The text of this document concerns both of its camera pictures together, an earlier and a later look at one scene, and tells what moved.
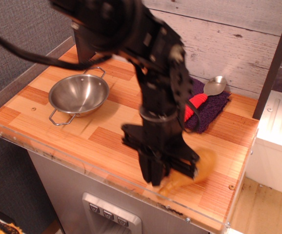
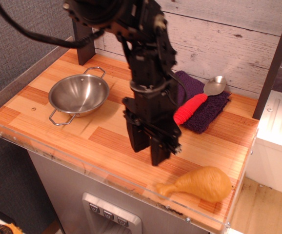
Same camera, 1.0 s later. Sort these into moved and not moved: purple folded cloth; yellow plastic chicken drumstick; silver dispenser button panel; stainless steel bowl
Moved: yellow plastic chicken drumstick
Not moved: stainless steel bowl; silver dispenser button panel; purple folded cloth
